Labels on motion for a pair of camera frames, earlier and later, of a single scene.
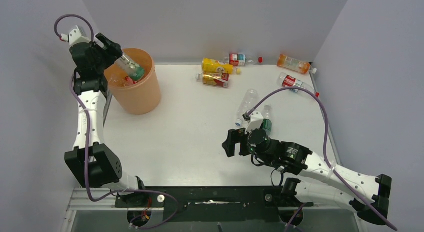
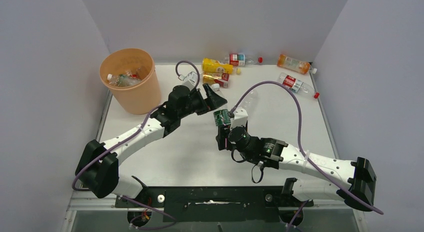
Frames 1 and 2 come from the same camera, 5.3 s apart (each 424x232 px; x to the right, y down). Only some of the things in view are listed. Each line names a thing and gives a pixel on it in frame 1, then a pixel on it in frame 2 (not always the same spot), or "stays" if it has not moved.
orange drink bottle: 287,62 stays
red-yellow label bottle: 214,79 stays
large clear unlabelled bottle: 249,102 stays
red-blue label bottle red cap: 241,60 stays
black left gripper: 112,53 -> 212,101
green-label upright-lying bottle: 267,124 -> 221,115
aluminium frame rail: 80,200 stays
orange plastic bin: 144,96 stays
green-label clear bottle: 130,68 -> 122,80
